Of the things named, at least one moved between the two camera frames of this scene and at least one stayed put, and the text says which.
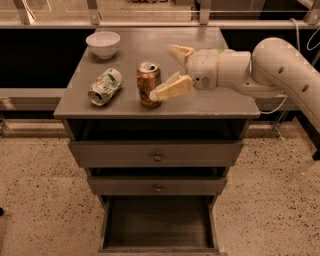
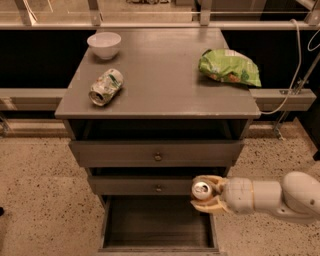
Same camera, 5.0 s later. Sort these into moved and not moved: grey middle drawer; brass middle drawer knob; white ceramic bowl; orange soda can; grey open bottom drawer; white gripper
Moved: white gripper; orange soda can
Not moved: brass middle drawer knob; grey middle drawer; white ceramic bowl; grey open bottom drawer
